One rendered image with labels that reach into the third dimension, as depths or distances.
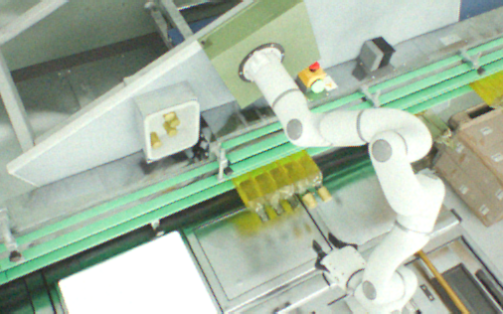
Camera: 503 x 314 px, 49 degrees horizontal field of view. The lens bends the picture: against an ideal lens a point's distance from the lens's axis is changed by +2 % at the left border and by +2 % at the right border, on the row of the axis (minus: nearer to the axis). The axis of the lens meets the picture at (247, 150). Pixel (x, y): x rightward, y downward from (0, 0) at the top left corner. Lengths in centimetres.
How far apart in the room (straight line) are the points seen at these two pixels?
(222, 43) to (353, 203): 86
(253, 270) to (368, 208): 52
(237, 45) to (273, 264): 76
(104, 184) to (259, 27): 70
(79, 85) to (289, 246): 108
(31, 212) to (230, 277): 65
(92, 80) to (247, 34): 98
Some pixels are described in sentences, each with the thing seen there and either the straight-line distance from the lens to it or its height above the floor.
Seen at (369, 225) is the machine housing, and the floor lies 125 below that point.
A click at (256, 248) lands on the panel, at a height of 117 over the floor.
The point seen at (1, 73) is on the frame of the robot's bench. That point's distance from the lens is 200.
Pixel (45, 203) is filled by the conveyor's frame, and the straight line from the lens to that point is 178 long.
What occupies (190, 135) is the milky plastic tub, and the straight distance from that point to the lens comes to 178.
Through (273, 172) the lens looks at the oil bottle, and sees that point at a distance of 185.
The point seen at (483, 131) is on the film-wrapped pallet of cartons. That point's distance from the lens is 567.
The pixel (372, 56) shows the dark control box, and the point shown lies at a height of 81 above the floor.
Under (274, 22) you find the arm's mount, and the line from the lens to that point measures 153.
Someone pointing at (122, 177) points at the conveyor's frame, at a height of 83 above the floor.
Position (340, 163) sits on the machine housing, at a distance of 216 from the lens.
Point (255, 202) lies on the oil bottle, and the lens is 178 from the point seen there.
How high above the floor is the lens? 177
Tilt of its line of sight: 28 degrees down
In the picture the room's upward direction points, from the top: 148 degrees clockwise
